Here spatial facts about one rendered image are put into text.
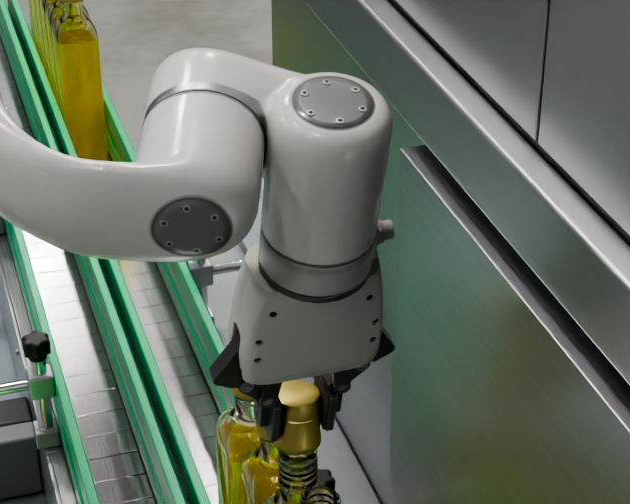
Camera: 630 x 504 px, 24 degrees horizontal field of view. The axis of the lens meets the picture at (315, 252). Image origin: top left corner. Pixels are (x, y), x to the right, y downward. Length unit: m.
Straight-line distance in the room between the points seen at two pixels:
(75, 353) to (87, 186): 0.87
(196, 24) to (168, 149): 4.09
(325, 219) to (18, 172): 0.19
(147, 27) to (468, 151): 3.92
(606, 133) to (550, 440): 0.21
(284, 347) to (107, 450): 0.58
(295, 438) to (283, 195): 0.25
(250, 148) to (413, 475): 0.47
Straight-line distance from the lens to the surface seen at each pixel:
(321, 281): 0.92
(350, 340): 1.00
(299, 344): 0.98
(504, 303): 0.98
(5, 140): 0.85
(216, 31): 4.85
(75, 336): 1.71
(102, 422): 1.57
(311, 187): 0.87
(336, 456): 1.51
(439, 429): 1.15
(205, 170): 0.82
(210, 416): 1.57
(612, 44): 0.86
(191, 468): 1.37
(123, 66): 4.62
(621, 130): 0.86
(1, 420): 1.67
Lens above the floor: 1.83
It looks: 31 degrees down
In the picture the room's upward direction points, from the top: straight up
